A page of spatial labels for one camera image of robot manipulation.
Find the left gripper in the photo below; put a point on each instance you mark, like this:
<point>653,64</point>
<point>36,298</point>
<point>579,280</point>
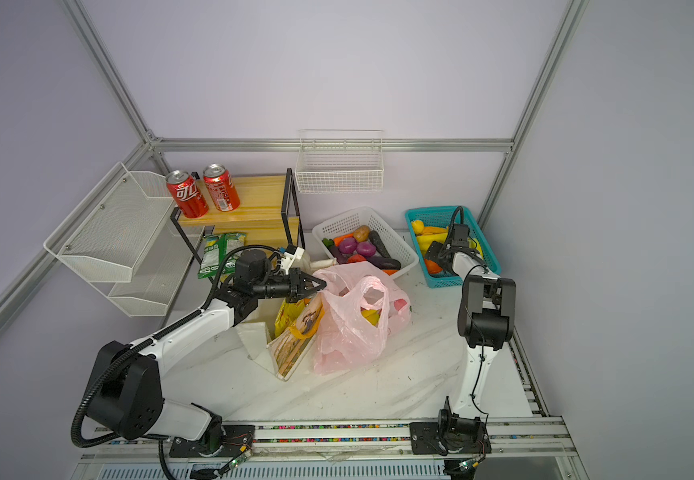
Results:
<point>302,293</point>

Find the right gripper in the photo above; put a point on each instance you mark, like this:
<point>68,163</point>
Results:
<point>436,250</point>

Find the yellow chips bag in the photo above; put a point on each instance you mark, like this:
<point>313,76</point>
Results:
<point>287,315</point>

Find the pink plastic grocery bag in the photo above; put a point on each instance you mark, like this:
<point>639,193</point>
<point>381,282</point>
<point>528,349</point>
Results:
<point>363,307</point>

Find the white canvas tote bag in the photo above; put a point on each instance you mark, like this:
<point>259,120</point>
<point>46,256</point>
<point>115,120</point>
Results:
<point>255,318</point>

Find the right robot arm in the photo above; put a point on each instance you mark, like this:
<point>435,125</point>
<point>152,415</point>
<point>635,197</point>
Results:
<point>485,321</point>

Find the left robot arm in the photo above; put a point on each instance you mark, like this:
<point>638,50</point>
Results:
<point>124,396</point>

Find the yellow toy banana bunch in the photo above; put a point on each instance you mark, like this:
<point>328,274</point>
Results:
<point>430,235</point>

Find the yellow toy lemon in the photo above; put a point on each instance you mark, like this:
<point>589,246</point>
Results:
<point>418,227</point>

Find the teal plastic basket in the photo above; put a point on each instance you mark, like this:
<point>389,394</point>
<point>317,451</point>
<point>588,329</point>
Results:
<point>482,260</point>

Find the red toy tomato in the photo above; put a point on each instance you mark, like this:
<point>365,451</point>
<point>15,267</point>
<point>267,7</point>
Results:
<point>357,258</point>

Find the purple toy onion left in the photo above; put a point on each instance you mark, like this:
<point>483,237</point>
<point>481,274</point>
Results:
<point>348,246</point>

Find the purple toy onion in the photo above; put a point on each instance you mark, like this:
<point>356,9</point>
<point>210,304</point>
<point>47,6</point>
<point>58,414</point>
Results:
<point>348,246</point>
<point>366,249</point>

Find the white plastic basket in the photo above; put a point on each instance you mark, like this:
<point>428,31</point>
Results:
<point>331,232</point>

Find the purple toy onion right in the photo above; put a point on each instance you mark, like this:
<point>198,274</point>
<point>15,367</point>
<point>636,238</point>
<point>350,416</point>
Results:
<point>366,249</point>

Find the brown toy potato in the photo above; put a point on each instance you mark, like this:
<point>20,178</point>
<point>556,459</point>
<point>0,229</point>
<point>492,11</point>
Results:
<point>362,234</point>

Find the purple toy eggplant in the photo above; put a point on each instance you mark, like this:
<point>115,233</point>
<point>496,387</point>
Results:
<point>384,263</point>

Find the dark toy cucumber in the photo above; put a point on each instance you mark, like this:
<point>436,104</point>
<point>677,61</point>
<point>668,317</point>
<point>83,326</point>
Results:
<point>379,244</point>

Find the green snack bag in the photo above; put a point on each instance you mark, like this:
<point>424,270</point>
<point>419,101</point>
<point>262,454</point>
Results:
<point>216,248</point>

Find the red cola can right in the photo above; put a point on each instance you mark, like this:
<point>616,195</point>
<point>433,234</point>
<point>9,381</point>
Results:
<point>221,188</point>

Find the red cola can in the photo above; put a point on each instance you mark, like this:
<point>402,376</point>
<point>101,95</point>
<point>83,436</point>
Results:
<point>221,188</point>
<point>185,191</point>

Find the red cola can left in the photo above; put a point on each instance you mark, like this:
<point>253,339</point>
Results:
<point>185,191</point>

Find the white mesh tiered rack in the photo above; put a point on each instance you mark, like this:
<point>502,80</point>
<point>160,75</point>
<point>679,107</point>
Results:
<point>123,242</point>

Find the wooden black-frame shelf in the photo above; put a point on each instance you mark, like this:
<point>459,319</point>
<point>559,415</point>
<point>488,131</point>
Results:
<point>269,213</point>

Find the white wire wall basket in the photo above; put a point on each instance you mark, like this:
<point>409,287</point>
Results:
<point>337,161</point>

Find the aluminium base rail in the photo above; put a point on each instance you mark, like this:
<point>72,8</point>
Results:
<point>540,447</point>

